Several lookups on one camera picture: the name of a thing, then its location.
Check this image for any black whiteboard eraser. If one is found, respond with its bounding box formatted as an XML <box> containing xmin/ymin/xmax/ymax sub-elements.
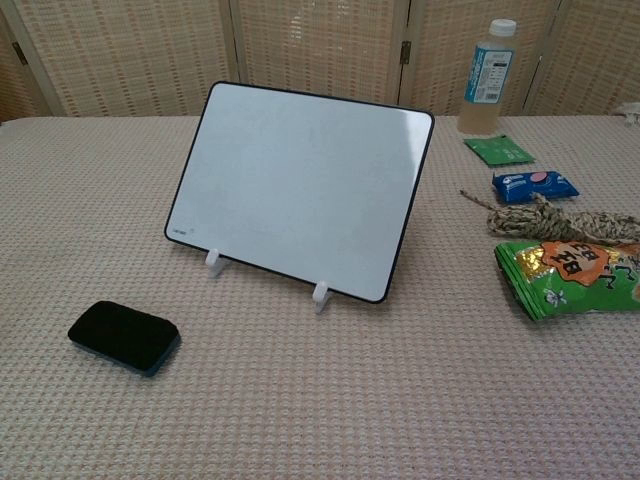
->
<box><xmin>67</xmin><ymin>299</ymin><xmax>182</xmax><ymax>377</ymax></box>

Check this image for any beige waffle tablecloth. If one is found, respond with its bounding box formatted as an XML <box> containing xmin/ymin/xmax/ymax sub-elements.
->
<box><xmin>0</xmin><ymin>102</ymin><xmax>640</xmax><ymax>480</ymax></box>

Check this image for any blue cookie packet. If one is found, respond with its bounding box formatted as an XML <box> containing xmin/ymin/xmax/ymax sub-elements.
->
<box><xmin>491</xmin><ymin>169</ymin><xmax>581</xmax><ymax>205</ymax></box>

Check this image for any coiled beige braided rope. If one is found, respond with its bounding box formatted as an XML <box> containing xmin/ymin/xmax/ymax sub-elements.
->
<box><xmin>459</xmin><ymin>188</ymin><xmax>640</xmax><ymax>239</ymax></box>

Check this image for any woven bamboo folding screen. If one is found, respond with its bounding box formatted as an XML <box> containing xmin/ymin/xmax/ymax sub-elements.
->
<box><xmin>0</xmin><ymin>0</ymin><xmax>640</xmax><ymax>124</ymax></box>

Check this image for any white board with black frame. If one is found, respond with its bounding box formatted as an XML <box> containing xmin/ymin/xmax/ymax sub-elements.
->
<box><xmin>163</xmin><ymin>80</ymin><xmax>435</xmax><ymax>305</ymax></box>

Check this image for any clear bottle with blue label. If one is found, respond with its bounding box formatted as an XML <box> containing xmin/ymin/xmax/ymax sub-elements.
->
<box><xmin>458</xmin><ymin>18</ymin><xmax>518</xmax><ymax>135</ymax></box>

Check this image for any green flat sachet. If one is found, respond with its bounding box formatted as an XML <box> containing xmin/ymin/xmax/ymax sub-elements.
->
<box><xmin>462</xmin><ymin>133</ymin><xmax>537</xmax><ymax>167</ymax></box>

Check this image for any white plastic board stand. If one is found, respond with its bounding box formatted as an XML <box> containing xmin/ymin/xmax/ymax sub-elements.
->
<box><xmin>204</xmin><ymin>247</ymin><xmax>332</xmax><ymax>315</ymax></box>

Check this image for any green orange snack bag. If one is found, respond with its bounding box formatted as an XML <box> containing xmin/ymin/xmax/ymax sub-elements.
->
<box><xmin>493</xmin><ymin>239</ymin><xmax>640</xmax><ymax>321</ymax></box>

